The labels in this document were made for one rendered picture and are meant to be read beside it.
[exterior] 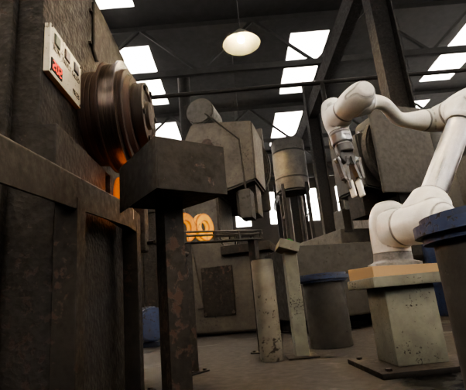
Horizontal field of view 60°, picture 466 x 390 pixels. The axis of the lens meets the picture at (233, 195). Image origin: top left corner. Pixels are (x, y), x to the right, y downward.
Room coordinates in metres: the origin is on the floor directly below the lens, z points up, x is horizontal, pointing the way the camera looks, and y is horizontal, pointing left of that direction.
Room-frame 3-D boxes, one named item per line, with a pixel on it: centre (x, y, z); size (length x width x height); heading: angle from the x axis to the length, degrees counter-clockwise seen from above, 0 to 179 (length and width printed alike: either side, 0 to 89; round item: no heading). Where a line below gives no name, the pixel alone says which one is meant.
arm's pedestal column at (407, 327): (1.72, -0.65, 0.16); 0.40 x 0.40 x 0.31; 3
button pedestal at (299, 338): (2.26, -0.28, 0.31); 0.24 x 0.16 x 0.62; 0
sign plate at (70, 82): (1.23, 0.55, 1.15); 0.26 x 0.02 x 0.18; 0
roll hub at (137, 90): (1.57, 0.35, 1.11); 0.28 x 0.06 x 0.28; 0
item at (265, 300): (2.22, -0.12, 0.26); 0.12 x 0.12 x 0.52
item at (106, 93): (1.57, 0.45, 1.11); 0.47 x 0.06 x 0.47; 0
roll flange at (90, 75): (1.57, 0.53, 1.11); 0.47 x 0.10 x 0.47; 0
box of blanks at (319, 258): (4.03, -0.82, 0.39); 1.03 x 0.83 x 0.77; 105
